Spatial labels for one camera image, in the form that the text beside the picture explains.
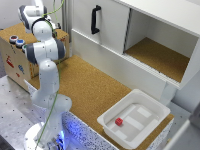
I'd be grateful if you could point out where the pink block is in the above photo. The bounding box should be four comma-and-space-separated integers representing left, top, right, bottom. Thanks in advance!
114, 117, 124, 127

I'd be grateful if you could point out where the white cabinet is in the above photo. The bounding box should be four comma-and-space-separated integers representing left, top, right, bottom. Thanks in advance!
68, 0, 200, 108

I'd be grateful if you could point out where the white sliding door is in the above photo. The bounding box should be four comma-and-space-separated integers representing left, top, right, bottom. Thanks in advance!
72, 0, 131, 55

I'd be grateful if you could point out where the white plastic box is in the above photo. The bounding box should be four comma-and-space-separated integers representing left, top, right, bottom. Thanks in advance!
96, 88, 172, 150

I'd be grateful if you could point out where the blue button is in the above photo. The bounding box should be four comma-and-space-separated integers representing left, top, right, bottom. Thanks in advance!
15, 38, 26, 48

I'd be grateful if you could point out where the wooden drawer box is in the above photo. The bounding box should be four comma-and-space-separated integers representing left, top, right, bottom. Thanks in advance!
0, 22, 71, 92

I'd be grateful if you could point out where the red button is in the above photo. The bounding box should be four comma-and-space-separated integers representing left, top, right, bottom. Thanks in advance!
9, 35, 19, 45

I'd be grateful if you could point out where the black door handle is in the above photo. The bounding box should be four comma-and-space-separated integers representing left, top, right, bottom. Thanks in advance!
90, 4, 102, 36

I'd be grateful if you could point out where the green cable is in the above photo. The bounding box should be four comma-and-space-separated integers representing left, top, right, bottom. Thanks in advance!
33, 0, 67, 150

